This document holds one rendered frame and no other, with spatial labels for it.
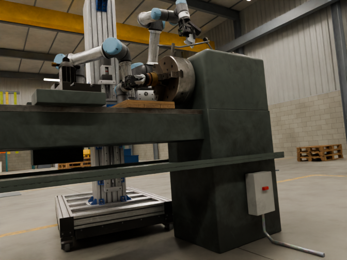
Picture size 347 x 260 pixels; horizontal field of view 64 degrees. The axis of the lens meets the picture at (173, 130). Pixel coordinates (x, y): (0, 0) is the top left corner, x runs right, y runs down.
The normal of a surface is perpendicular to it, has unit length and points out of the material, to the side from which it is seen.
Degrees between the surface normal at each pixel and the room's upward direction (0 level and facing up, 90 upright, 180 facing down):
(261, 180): 90
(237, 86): 90
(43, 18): 90
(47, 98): 90
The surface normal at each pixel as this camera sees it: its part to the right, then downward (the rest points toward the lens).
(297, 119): -0.84, 0.02
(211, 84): 0.56, -0.10
